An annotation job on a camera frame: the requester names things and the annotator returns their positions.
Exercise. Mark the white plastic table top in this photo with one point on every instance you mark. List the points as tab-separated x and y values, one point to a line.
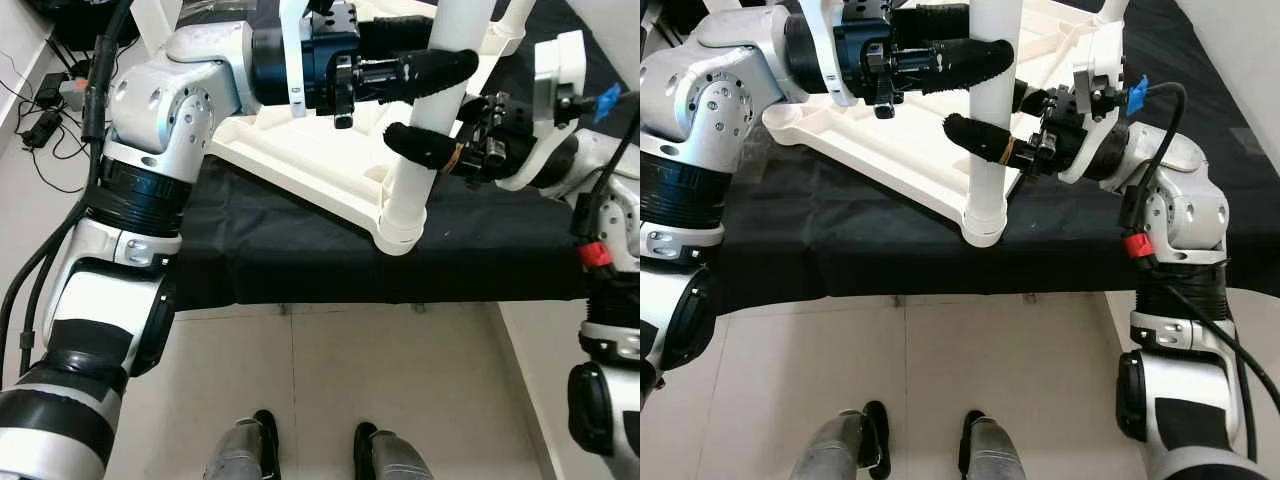
300	150
880	160

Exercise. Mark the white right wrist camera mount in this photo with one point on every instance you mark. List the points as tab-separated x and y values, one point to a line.
1100	75
560	70

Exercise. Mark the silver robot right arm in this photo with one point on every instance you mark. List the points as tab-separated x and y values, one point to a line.
620	210
1190	210

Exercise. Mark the grey electronic box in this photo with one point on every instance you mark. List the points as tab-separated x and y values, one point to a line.
75	92

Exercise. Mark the black power adapter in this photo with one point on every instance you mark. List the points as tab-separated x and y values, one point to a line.
40	128

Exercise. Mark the grey robot right leg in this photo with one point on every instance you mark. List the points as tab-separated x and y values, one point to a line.
395	455
995	450

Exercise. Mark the grey robot left leg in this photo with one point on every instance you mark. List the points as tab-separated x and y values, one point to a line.
240	450
830	450

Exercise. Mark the grey robot leg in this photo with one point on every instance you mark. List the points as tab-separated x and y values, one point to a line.
395	455
830	450
240	450
995	450

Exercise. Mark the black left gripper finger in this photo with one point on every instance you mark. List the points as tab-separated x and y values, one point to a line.
395	35
440	72
970	68
930	25

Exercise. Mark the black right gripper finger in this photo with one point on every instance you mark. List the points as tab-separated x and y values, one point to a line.
472	110
1033	95
985	140
425	148

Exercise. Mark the black duffel bag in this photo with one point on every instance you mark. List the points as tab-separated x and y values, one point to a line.
80	25

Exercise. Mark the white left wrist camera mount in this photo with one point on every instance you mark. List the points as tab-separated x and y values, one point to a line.
292	60
820	60

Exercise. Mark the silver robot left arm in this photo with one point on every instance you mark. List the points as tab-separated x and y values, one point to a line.
160	100
700	100

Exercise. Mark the clear tape patch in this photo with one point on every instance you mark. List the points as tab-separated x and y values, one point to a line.
1252	142

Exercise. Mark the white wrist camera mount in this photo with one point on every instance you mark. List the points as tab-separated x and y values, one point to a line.
820	60
292	60
560	70
1100	75

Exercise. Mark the white plastic table leg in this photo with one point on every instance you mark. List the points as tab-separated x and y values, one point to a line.
155	25
985	200
405	210
515	12
1112	10

